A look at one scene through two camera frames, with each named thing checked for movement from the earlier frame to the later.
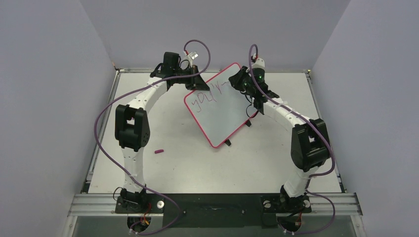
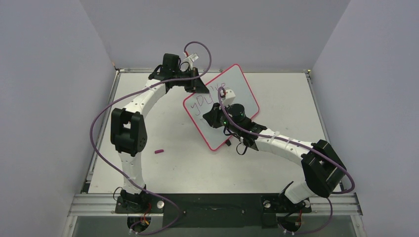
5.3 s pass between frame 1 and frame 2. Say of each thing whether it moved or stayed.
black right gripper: moved
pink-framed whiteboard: stayed
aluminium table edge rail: stayed
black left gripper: stayed
